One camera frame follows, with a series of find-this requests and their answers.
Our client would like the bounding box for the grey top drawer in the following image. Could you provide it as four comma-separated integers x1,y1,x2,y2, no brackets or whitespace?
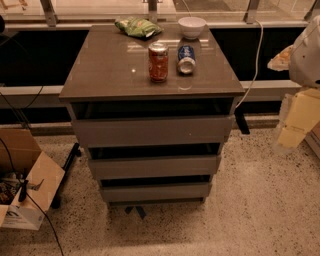
72,117,234,147

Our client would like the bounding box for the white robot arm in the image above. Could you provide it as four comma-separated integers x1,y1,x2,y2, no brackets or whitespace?
267,15,320,151

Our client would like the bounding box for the black bar on floor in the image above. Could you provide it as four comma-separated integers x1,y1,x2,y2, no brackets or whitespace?
51,143,81,209

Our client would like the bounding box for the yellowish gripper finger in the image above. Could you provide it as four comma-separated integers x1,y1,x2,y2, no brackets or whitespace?
275,89,320,150
267,45,293,71

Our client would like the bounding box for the white cable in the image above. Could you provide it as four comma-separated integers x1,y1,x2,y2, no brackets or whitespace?
234,19,264,110

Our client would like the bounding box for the red soda can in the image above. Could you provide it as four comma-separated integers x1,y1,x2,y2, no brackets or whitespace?
148,42,169,82

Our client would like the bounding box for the grey drawer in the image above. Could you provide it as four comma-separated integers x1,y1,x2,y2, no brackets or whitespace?
72,117,234,147
100,183,212,202
88,155,221,179

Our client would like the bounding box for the grey bottom drawer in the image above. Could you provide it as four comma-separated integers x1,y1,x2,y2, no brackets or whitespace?
100,183,212,202

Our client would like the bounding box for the black cable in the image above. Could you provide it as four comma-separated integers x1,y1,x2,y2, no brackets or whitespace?
0,137,65,256

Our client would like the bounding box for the grey drawer cabinet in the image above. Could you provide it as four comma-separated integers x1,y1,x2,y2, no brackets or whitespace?
60,24,244,205

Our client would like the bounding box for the blue soda can lying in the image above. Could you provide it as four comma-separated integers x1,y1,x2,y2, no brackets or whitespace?
177,45,196,74

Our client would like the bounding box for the white bowl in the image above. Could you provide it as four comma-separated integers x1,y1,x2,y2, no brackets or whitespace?
178,17,206,40

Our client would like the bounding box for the cardboard box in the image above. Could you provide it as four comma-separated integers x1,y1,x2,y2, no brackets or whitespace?
0,129,64,230

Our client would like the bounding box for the grey middle drawer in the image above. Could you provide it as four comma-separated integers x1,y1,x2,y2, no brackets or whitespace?
88,155,221,179

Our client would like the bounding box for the green chip bag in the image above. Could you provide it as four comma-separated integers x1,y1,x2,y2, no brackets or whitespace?
115,17,163,38

